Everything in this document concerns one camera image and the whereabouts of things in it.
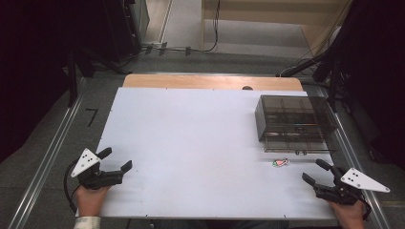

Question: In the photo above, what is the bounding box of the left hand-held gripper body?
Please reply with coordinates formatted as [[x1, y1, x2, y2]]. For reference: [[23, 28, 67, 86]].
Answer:
[[70, 148, 124, 191]]

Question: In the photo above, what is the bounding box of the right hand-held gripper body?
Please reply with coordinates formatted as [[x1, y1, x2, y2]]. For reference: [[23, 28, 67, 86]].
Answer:
[[312, 167, 392, 206]]

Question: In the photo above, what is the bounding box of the small green and pink item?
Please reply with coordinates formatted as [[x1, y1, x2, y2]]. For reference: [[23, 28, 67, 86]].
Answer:
[[271, 157, 291, 169]]

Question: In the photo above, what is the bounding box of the smoky transparent drawer box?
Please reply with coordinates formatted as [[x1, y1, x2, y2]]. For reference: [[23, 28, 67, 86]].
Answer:
[[254, 94, 339, 155]]

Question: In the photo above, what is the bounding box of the person's left hand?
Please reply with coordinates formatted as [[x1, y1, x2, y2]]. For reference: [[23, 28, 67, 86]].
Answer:
[[75, 185, 111, 219]]

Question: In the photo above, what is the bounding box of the person's right hand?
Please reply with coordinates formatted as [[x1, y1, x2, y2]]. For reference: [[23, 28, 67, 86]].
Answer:
[[327, 199, 367, 229]]

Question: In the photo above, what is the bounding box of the white table board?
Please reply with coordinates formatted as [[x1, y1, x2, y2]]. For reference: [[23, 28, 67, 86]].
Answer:
[[75, 87, 340, 221]]

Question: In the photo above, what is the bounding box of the black metal stand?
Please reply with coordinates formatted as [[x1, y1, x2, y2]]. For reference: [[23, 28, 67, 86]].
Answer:
[[64, 44, 129, 109]]

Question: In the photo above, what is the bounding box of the black tripod stand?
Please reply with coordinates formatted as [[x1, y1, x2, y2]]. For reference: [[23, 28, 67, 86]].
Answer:
[[275, 47, 352, 113]]

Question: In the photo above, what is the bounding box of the dark curtain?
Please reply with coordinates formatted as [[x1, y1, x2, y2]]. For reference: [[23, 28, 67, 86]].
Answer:
[[0, 0, 111, 164], [330, 0, 405, 171]]

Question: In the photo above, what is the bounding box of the power strip with plugs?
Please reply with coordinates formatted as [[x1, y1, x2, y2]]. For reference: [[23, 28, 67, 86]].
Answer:
[[141, 41, 196, 57]]

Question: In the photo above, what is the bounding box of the black cabinet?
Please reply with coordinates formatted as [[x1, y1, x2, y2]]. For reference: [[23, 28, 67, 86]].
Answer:
[[100, 0, 151, 62]]

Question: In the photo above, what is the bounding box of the light wooden shelf unit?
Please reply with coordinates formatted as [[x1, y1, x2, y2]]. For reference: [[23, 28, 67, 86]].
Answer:
[[200, 0, 353, 59]]

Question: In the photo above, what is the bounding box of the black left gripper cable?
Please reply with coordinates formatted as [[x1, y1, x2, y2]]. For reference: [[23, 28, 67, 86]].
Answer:
[[62, 157, 81, 215]]

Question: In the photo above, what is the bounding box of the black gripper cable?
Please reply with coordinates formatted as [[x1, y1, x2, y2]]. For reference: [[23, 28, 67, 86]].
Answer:
[[62, 157, 81, 215], [358, 194, 373, 222]]

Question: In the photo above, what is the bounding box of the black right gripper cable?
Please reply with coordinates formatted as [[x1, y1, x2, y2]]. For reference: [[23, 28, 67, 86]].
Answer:
[[358, 194, 373, 222]]

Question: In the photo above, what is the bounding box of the metal floor rail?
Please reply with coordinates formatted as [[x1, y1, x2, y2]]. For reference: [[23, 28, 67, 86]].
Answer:
[[317, 85, 394, 229], [7, 76, 90, 229]]

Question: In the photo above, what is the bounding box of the black hanging cable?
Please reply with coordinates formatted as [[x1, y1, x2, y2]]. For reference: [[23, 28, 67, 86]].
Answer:
[[190, 0, 222, 53]]

